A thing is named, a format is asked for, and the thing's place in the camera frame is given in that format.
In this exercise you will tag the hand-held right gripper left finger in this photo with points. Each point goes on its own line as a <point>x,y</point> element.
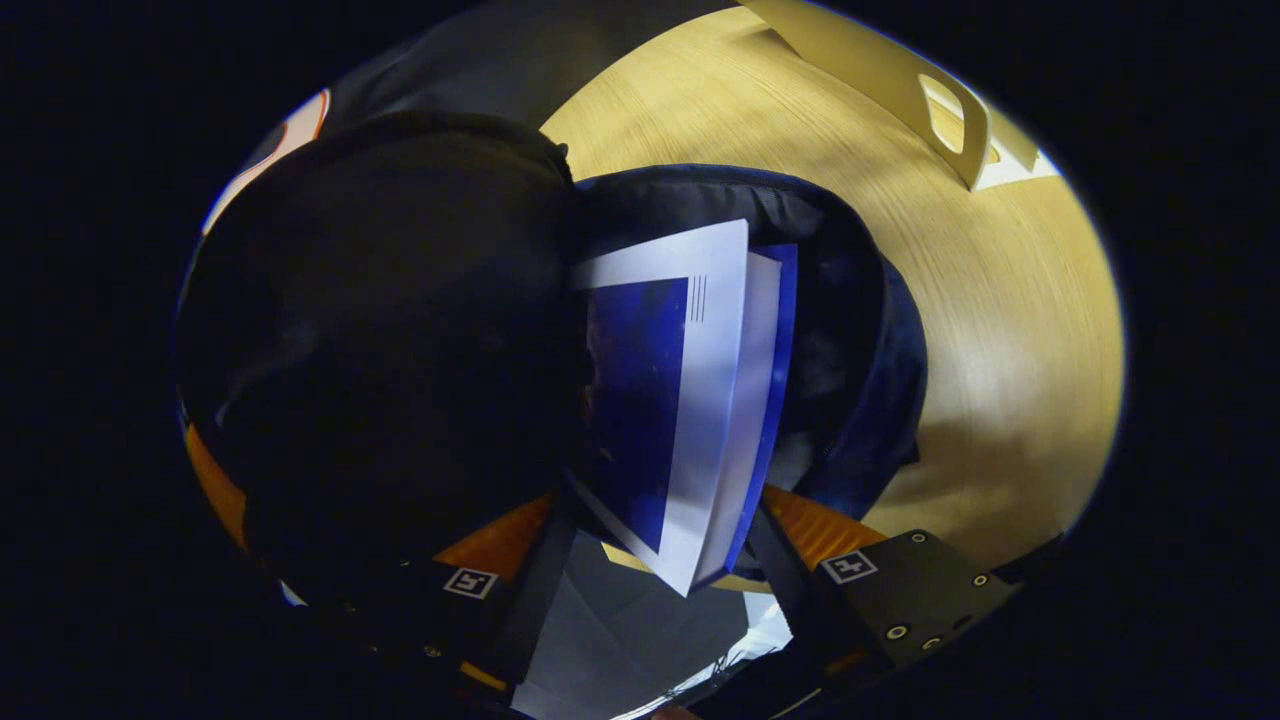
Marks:
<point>530,610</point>

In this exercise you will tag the black backdrop cloth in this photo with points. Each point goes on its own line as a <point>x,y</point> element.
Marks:
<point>480,70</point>

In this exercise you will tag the blue cover book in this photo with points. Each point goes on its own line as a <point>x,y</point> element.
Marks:
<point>710,400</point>

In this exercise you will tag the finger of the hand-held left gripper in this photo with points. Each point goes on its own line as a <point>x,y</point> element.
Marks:
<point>215,490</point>

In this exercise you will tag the white bookshelf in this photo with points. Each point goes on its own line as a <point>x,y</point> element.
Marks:
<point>870,70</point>

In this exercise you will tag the blue schoolbag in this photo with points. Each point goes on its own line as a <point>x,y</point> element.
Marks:
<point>400,350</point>

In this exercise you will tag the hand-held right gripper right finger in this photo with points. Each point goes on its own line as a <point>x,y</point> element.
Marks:
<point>790,590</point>

